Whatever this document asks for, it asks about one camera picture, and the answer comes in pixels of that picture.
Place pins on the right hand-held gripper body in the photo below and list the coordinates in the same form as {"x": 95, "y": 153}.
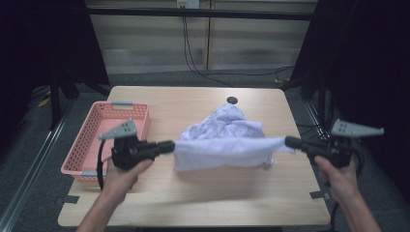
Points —
{"x": 338, "y": 151}

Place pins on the person's right hand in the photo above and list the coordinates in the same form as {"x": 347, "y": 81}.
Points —
{"x": 341, "y": 180}

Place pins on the dark tape piece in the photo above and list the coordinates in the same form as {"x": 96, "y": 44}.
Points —
{"x": 319, "y": 194}
{"x": 71, "y": 199}

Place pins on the white towel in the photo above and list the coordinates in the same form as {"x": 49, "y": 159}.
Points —
{"x": 222, "y": 151}

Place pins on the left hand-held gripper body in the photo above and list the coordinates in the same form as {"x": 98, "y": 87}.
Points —
{"x": 125, "y": 153}

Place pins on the yellow floor object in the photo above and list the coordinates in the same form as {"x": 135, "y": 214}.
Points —
{"x": 43, "y": 102}

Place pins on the black metal stand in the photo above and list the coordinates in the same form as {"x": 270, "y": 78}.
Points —
{"x": 54, "y": 106}

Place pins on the pink perforated plastic basket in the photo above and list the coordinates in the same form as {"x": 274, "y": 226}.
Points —
{"x": 88, "y": 151}

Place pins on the white wall socket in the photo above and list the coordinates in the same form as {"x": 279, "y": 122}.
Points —
{"x": 193, "y": 4}

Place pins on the black curtain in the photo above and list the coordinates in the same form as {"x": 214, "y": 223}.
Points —
{"x": 48, "y": 38}
{"x": 370, "y": 64}

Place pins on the black horizontal bar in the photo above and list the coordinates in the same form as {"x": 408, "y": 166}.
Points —
{"x": 193, "y": 13}

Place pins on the person's left hand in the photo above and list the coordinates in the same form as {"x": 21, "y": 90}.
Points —
{"x": 121, "y": 182}

